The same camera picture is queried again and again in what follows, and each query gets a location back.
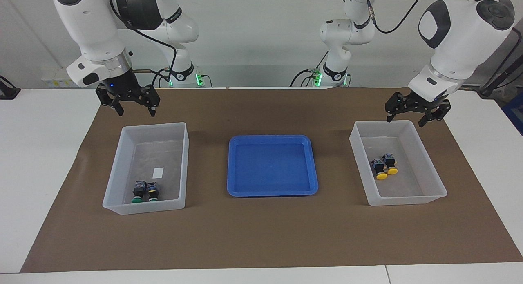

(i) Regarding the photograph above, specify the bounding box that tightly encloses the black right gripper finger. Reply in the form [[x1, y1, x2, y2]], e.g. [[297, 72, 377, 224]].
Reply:
[[139, 85, 161, 117], [96, 84, 125, 117]]

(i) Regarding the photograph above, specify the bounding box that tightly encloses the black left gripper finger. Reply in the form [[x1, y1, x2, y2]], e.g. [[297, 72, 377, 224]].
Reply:
[[418, 99, 452, 128], [385, 92, 410, 123]]

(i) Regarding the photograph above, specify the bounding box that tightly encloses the yellow push button switch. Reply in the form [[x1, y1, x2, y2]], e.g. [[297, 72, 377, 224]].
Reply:
[[382, 153, 399, 175], [371, 159, 389, 181]]

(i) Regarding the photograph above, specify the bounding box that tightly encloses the green push button switch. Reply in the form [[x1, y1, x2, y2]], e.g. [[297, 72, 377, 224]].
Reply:
[[132, 180, 147, 204]]

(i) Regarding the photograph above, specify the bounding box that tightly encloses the white power strip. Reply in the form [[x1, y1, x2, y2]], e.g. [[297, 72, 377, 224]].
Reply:
[[41, 73, 79, 88]]

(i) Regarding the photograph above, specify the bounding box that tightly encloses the translucent white plastic box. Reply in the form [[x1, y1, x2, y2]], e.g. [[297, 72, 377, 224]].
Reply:
[[102, 122, 190, 215], [349, 120, 447, 206]]

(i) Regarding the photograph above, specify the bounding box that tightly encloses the black metal stand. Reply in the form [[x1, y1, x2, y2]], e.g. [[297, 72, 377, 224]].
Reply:
[[476, 31, 523, 98]]

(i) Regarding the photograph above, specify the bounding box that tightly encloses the blue crate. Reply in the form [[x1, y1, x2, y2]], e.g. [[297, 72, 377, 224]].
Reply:
[[502, 92, 523, 136]]

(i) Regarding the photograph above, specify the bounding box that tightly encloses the black desk object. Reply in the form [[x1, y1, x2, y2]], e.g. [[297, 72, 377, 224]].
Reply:
[[0, 75, 21, 100]]

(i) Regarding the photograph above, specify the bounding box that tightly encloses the blue plastic tray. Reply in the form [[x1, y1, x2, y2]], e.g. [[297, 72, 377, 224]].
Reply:
[[227, 135, 319, 197]]

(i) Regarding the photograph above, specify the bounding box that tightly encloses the brown paper mat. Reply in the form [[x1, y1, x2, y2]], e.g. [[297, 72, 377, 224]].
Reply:
[[20, 87, 523, 273]]

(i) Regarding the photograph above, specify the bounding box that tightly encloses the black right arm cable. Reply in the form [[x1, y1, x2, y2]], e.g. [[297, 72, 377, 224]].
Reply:
[[108, 0, 177, 86]]

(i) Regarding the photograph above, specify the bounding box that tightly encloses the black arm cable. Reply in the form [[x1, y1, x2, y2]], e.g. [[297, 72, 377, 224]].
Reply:
[[108, 0, 177, 86], [366, 0, 503, 34]]

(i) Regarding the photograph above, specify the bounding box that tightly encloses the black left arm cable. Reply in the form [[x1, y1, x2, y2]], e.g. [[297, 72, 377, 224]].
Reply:
[[366, 0, 503, 34]]

